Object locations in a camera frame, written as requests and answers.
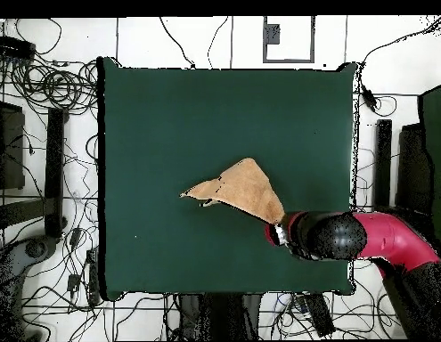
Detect black box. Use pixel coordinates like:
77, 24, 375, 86
396, 122, 434, 215
0, 99, 26, 191

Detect grey tripod base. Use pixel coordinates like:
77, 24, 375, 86
0, 234, 58, 290

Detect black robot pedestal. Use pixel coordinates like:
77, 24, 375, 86
178, 293, 262, 341

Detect coiled black cables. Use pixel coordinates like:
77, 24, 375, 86
11, 58, 99, 116

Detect small grey box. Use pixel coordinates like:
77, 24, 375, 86
265, 23, 282, 45

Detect black power strip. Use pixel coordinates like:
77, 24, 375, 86
303, 292, 336, 338
0, 35, 37, 61

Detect tan terry towel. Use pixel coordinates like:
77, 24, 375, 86
179, 157, 287, 225

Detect dark green tablecloth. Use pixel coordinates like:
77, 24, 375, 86
96, 56, 360, 302

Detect black floor cable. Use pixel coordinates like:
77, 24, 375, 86
361, 15, 441, 66
207, 15, 231, 69
159, 15, 197, 69

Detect grey square floor frame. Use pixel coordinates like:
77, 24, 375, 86
262, 15, 316, 64

